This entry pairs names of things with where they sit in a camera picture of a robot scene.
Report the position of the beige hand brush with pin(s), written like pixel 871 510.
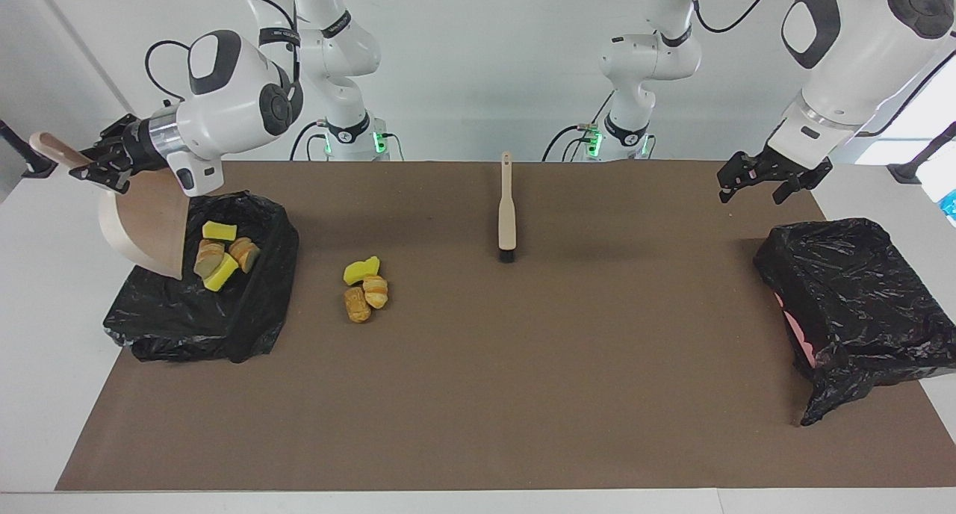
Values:
pixel 508 215

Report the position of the black camera stand clamp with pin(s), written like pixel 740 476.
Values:
pixel 37 166
pixel 907 172

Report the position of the plain yellow sponge piece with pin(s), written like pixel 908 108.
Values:
pixel 360 271

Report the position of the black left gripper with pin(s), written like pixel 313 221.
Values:
pixel 778 164

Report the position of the brown paper table mat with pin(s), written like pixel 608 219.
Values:
pixel 478 439

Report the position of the beige plastic dustpan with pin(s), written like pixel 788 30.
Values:
pixel 146 223

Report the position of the notched yellow green sponge piece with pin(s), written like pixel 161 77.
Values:
pixel 220 275

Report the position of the pink bin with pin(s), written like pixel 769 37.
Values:
pixel 803 338

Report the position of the striped bread loaf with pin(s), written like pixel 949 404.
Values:
pixel 209 258

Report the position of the blue white packet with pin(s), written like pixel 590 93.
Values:
pixel 951 204

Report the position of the small striped croissant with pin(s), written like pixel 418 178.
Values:
pixel 376 291

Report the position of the black plastic trash bag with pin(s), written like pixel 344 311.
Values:
pixel 844 275
pixel 187 320

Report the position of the brown bread roll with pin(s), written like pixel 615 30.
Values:
pixel 357 305

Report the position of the large striped croissant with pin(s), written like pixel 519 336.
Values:
pixel 245 254

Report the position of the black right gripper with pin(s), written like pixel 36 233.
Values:
pixel 142 144

